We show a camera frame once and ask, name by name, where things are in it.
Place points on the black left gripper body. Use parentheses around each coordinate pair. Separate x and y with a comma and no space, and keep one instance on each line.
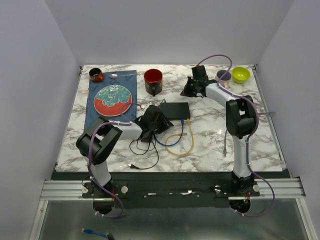
(160,125)

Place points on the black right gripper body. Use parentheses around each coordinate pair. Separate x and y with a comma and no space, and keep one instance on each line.
(189,89)

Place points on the black network switch box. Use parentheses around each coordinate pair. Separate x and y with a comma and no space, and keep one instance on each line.
(175,110)

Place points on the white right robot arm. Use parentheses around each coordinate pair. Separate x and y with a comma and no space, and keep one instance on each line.
(242,121)

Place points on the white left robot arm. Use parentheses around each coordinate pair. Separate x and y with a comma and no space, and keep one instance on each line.
(98,141)

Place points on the pink mug purple inside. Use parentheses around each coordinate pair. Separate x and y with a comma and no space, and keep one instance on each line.
(224,76)

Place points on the black mug red inside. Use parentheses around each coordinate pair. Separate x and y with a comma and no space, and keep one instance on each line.
(153,80)

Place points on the lime green bowl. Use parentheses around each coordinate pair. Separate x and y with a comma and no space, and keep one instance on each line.
(240,74)

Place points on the blue placemat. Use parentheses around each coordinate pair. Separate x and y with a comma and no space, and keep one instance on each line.
(130,82)

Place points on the red and teal plate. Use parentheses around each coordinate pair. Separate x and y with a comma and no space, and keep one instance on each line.
(112,100)

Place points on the silver spoon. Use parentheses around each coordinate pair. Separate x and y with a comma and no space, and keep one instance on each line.
(116,76)

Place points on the small brown cup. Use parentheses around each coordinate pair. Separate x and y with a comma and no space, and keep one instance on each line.
(96,75)

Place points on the black mounting base plate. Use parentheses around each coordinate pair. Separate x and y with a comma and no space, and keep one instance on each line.
(195,189)

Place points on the aluminium rail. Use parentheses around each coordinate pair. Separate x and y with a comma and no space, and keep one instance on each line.
(60,190)

